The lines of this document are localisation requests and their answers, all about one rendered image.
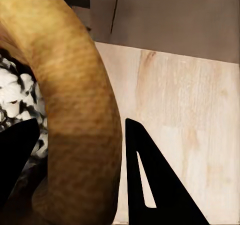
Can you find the oven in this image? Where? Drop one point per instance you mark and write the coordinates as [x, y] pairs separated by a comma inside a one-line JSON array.
[[96, 15]]

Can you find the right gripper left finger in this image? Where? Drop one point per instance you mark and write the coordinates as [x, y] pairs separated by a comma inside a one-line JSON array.
[[16, 145]]

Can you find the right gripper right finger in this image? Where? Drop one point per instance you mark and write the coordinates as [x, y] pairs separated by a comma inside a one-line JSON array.
[[174, 204]]

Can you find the popcorn bag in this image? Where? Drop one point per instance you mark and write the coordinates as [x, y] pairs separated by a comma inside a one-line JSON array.
[[79, 182]]

